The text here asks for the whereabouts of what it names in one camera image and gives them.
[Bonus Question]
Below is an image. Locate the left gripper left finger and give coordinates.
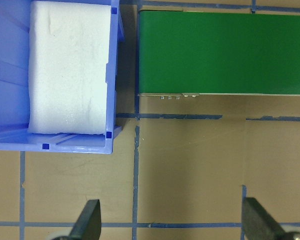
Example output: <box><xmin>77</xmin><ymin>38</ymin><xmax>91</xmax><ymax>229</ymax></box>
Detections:
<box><xmin>69</xmin><ymin>199</ymin><xmax>101</xmax><ymax>240</ymax></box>

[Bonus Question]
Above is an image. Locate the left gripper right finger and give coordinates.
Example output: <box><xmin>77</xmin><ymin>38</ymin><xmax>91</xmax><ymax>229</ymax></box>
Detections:
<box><xmin>241</xmin><ymin>197</ymin><xmax>286</xmax><ymax>240</ymax></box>

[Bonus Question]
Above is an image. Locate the white foam pad left bin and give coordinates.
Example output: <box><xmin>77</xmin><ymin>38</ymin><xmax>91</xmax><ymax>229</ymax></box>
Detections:
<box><xmin>28</xmin><ymin>1</ymin><xmax>111</xmax><ymax>135</ymax></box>

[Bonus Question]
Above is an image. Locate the green conveyor belt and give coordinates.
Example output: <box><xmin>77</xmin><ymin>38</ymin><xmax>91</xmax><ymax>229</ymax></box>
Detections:
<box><xmin>139</xmin><ymin>10</ymin><xmax>300</xmax><ymax>96</ymax></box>

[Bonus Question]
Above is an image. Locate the blue bin left side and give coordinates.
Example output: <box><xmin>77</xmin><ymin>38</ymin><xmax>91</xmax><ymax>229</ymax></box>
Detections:
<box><xmin>0</xmin><ymin>0</ymin><xmax>125</xmax><ymax>154</ymax></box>

